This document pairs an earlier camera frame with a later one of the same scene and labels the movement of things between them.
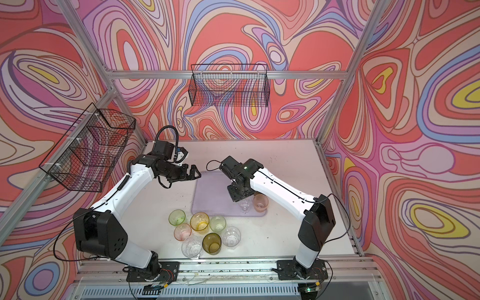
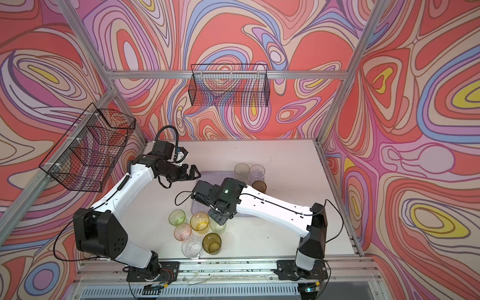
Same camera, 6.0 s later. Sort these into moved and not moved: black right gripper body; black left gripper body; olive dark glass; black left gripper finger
Moved: black right gripper body
Not moved: black left gripper body; olive dark glass; black left gripper finger
